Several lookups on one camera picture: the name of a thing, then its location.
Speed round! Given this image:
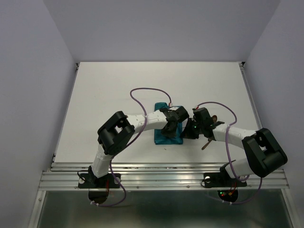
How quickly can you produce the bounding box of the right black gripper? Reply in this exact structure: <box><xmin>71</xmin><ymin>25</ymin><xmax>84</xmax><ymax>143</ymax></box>
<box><xmin>179</xmin><ymin>118</ymin><xmax>203</xmax><ymax>139</ymax></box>

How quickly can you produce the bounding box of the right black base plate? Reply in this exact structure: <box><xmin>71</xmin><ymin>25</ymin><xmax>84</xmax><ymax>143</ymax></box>
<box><xmin>201</xmin><ymin>172</ymin><xmax>247</xmax><ymax>188</ymax></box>

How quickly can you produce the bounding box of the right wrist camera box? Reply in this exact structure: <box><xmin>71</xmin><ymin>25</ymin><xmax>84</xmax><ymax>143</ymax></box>
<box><xmin>193</xmin><ymin>107</ymin><xmax>213</xmax><ymax>126</ymax></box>

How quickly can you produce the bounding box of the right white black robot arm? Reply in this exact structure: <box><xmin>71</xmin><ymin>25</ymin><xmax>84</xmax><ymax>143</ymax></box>
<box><xmin>180</xmin><ymin>118</ymin><xmax>288</xmax><ymax>185</ymax></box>

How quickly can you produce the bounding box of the teal cloth napkin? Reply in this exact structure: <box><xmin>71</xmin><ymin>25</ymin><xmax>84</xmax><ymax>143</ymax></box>
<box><xmin>153</xmin><ymin>102</ymin><xmax>184</xmax><ymax>145</ymax></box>

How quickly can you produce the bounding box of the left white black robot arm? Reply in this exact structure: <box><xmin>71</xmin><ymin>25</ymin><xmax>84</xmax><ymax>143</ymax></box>
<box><xmin>89</xmin><ymin>106</ymin><xmax>189</xmax><ymax>187</ymax></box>

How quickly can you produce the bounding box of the aluminium frame rail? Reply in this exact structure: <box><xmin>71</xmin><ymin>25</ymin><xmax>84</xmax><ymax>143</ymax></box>
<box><xmin>38</xmin><ymin>162</ymin><xmax>291</xmax><ymax>191</ymax></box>

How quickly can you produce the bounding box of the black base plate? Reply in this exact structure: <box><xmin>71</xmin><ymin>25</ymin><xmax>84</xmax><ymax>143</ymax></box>
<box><xmin>201</xmin><ymin>172</ymin><xmax>247</xmax><ymax>188</ymax></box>
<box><xmin>77</xmin><ymin>173</ymin><xmax>120</xmax><ymax>189</ymax></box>

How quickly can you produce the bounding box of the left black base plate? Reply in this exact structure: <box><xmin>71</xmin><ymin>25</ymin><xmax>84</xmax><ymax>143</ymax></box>
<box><xmin>77</xmin><ymin>173</ymin><xmax>120</xmax><ymax>189</ymax></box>

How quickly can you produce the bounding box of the brown wooden spoon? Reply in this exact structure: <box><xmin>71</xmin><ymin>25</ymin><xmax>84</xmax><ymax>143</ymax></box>
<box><xmin>212</xmin><ymin>115</ymin><xmax>218</xmax><ymax>123</ymax></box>

